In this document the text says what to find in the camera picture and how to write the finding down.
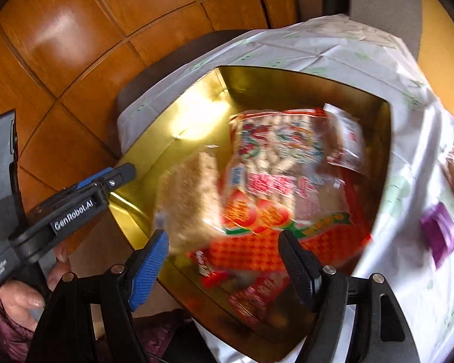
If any person's left hand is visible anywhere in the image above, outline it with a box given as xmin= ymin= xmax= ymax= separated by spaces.
xmin=0 ymin=240 xmax=74 ymax=331

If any purple snack packet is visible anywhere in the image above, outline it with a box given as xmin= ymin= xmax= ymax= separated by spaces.
xmin=420 ymin=202 xmax=454 ymax=269

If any person's left forearm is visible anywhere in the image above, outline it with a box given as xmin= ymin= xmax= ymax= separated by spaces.
xmin=0 ymin=287 xmax=36 ymax=363

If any white wrapper snack packet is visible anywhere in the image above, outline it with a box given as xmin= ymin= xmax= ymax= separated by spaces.
xmin=323 ymin=104 xmax=366 ymax=175

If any clear puffed rice packet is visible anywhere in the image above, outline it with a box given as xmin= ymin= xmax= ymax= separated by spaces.
xmin=154 ymin=150 xmax=229 ymax=255

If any large red candy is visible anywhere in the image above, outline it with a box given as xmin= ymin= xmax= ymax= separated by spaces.
xmin=229 ymin=275 xmax=293 ymax=330

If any gold tin box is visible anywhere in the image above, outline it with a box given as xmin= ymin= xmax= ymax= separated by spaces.
xmin=108 ymin=66 xmax=396 ymax=361

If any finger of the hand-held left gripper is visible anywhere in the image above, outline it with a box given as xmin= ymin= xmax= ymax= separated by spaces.
xmin=94 ymin=162 xmax=137 ymax=199
xmin=75 ymin=167 xmax=116 ymax=190

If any large red snack bag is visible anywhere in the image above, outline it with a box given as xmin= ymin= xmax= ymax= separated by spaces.
xmin=217 ymin=108 xmax=373 ymax=271

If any small red candy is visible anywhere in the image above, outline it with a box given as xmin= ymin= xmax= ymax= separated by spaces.
xmin=189 ymin=250 xmax=229 ymax=292

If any person's maroon jacket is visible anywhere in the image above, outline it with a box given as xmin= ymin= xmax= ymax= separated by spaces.
xmin=136 ymin=308 xmax=201 ymax=363

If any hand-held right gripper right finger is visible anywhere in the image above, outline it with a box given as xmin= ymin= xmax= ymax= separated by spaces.
xmin=278 ymin=230 xmax=420 ymax=363

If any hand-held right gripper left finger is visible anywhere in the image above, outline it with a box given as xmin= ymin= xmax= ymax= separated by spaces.
xmin=25 ymin=229 xmax=169 ymax=363

